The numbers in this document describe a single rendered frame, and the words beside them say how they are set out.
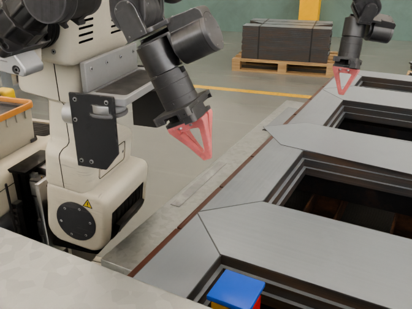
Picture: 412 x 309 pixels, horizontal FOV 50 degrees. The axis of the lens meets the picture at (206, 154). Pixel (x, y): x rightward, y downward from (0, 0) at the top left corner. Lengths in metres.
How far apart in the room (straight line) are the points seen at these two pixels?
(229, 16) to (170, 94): 7.60
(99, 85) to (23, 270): 0.59
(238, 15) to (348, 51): 7.00
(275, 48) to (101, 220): 4.46
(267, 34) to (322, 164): 4.31
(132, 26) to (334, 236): 0.46
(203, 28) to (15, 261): 0.39
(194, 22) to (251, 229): 0.35
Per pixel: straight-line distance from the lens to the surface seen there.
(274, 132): 1.15
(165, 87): 0.67
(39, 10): 0.73
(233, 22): 8.25
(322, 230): 0.77
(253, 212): 0.80
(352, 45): 1.25
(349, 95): 1.52
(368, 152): 1.10
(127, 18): 0.66
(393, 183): 1.05
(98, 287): 0.38
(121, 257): 1.02
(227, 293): 0.61
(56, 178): 1.05
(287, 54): 5.31
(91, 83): 0.92
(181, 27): 0.65
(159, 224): 1.11
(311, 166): 1.07
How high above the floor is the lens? 1.29
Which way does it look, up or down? 25 degrees down
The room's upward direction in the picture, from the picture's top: straight up
